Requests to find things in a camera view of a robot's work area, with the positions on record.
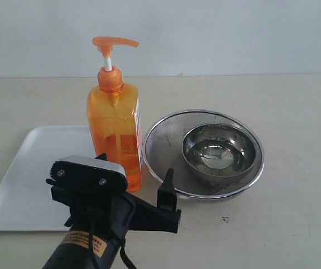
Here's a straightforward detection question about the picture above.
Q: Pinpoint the white rectangular plastic tray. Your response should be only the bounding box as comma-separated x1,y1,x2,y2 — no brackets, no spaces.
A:
0,126,95,231

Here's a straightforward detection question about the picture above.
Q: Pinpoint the small stainless steel bowl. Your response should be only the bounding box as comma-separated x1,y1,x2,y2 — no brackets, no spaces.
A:
182,123,259,183

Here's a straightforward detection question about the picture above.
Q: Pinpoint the large steel mesh strainer bowl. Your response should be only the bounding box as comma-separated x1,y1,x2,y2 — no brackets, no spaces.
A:
142,109,265,202

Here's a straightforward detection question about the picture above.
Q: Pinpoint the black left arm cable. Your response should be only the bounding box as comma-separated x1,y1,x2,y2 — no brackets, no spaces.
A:
86,207,138,269

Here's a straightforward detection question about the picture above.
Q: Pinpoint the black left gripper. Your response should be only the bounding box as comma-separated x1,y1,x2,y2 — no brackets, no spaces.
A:
51,153,181,234

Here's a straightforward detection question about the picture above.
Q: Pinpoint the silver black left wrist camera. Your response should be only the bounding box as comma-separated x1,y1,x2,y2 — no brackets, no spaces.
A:
46,155,128,197

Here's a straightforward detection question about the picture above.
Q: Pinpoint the orange pump soap bottle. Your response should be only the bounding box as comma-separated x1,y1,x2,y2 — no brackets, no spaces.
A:
87,36,142,192

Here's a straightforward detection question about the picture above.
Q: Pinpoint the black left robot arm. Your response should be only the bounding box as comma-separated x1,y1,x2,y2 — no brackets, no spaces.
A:
45,154,181,268

